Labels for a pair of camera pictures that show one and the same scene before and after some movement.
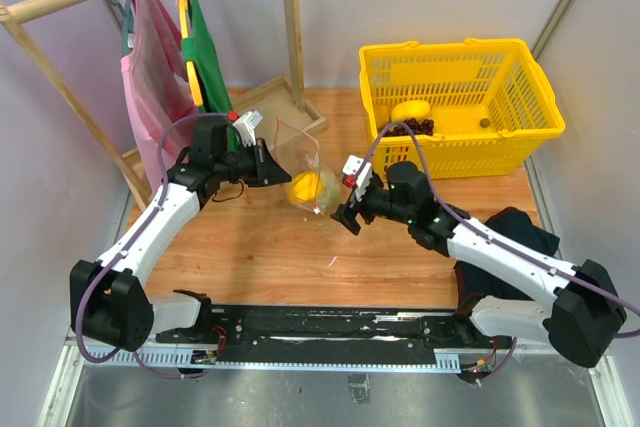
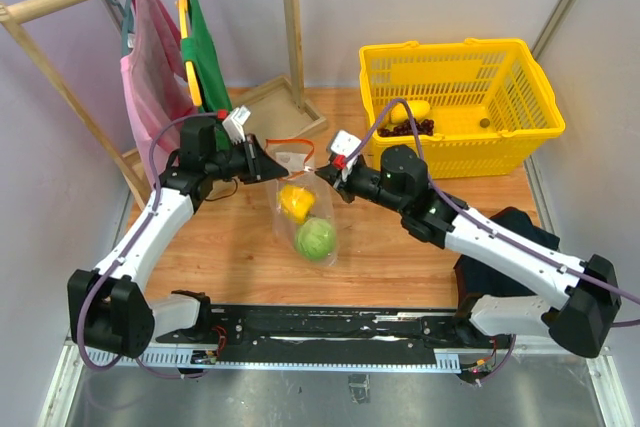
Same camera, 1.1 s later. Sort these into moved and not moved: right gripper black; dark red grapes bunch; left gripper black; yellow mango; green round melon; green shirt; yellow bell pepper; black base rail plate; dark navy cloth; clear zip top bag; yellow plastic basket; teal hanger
Moved: clear zip top bag; green round melon; yellow bell pepper; right gripper black
Not moved: black base rail plate; left gripper black; green shirt; teal hanger; dark red grapes bunch; yellow mango; yellow plastic basket; dark navy cloth
